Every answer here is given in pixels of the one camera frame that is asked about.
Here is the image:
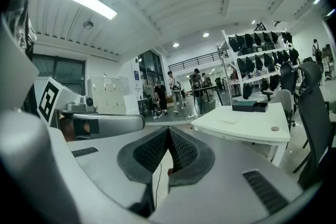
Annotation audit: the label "white locker cabinet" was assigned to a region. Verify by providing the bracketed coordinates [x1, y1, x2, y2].
[87, 76, 127, 115]

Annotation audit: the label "black mesh office chair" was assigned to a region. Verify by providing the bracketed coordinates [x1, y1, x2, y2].
[279, 61, 300, 103]
[292, 61, 336, 189]

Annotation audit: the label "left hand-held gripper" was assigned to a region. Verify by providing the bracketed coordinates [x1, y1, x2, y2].
[33, 76, 146, 140]

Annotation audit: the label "rows of black bags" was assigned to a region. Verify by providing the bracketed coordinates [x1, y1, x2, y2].
[228, 31, 300, 100]

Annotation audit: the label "dark teal drawer box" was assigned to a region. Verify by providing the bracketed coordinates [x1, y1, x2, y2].
[232, 100, 269, 113]

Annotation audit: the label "person's black printed t-shirt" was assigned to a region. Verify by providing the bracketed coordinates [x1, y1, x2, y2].
[7, 0, 37, 61]

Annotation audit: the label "long ceiling light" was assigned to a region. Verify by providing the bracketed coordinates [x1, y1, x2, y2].
[48, 0, 118, 20]

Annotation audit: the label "light grey office chair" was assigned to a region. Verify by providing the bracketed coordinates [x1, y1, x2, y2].
[267, 89, 296, 126]

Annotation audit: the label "black balcony railing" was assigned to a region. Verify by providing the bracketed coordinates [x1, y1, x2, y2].
[167, 50, 229, 71]

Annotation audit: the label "dark framed window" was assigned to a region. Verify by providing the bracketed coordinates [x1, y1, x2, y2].
[31, 54, 87, 97]

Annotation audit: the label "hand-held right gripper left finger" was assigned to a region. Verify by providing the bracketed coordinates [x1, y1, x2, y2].
[67, 125, 169, 218]

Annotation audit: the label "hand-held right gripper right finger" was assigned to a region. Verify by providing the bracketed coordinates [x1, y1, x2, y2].
[148, 125, 304, 224]

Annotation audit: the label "white shelf rack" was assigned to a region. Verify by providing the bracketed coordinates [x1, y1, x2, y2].
[217, 29, 301, 103]

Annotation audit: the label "black high table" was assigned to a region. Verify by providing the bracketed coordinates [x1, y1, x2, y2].
[193, 85, 224, 115]

